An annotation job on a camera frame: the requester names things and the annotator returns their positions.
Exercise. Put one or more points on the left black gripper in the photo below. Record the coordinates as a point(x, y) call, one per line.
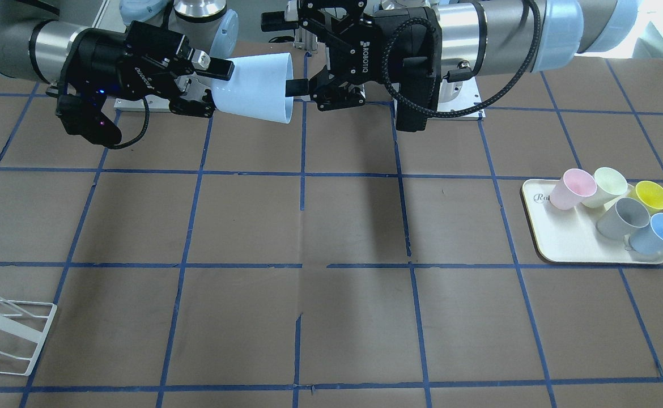
point(378, 35)

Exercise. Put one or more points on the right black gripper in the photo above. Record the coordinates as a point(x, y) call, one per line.
point(100, 56)

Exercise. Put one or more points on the light blue ikea cup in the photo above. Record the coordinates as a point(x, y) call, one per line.
point(257, 88)

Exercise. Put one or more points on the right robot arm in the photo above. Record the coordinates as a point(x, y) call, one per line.
point(36, 36)

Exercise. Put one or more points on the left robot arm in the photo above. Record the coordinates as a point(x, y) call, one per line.
point(445, 59)

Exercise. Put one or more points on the pink cup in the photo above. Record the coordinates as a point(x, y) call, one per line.
point(574, 187)

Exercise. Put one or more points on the pale green cup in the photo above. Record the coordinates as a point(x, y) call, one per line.
point(610, 185)

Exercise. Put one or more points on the grey cup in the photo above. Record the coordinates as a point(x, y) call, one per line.
point(625, 217)

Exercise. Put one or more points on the yellow cup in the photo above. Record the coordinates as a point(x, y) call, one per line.
point(649, 194)

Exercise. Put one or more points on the blue cup on tray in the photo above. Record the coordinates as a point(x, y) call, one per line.
point(649, 240)

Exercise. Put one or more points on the cream serving tray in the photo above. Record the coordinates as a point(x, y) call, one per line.
point(571, 237)

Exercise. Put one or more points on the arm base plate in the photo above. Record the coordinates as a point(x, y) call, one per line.
point(455, 96)
point(156, 104)

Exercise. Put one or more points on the white wire cup rack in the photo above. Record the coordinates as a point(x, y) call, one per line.
point(27, 311)

